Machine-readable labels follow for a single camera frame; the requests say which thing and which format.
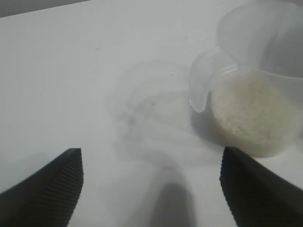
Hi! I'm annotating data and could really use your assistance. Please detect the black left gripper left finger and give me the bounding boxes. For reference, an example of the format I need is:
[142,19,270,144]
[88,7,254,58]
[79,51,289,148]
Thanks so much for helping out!
[0,148,85,227]

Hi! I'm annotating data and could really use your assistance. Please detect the clear plastic measuring cup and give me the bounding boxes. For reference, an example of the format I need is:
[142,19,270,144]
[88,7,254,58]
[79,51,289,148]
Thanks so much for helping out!
[188,4,303,158]

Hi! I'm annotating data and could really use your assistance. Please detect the white rice grains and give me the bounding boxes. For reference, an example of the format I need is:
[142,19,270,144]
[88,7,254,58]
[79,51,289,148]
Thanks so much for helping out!
[211,72,302,157]

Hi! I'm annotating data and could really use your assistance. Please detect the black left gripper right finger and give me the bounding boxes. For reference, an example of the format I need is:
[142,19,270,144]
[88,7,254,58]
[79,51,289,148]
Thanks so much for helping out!
[219,146,303,227]

